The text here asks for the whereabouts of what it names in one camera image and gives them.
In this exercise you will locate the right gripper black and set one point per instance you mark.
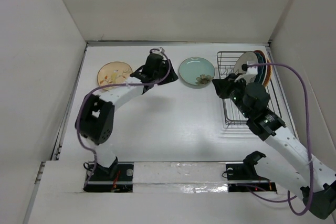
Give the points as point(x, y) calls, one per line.
point(222, 86)

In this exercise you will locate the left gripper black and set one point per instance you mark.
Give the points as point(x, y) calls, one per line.
point(171, 77)

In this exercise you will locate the light blue flower plate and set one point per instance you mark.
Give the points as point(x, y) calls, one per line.
point(196, 71)

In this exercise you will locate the grey tree pattern plate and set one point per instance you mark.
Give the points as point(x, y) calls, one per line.
point(246, 58)

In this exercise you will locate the dark teal scalloped plate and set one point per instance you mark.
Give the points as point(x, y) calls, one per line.
point(261, 59)

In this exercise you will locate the orange woven plate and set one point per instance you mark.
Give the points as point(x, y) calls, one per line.
point(268, 75)

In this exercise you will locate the beige bird plate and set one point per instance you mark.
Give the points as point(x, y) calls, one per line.
point(113, 73)

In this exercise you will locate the white blue pattern plate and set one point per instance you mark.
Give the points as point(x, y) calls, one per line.
point(265, 72)

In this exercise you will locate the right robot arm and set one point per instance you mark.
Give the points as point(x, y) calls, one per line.
point(310, 180)

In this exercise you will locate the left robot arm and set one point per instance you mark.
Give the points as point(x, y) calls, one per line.
point(94, 122)

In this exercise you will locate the black wire dish rack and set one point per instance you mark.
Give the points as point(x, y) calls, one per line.
point(232, 116)

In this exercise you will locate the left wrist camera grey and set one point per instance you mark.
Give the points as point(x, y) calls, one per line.
point(160, 50)

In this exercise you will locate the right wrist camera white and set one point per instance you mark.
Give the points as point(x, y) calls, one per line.
point(250, 73)

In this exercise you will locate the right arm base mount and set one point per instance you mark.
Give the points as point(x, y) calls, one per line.
point(242, 176)

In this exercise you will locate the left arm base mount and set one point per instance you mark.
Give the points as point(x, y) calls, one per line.
point(121, 180)

